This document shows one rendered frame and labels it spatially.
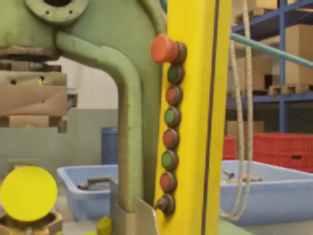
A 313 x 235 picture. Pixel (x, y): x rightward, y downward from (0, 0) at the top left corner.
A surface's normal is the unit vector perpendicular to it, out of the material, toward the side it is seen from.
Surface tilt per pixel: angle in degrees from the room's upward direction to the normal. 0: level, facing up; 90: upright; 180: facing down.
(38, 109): 90
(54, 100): 90
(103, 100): 90
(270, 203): 100
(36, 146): 90
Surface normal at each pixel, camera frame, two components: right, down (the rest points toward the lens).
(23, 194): 0.30, -0.27
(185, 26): -0.75, -0.08
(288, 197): 0.30, 0.18
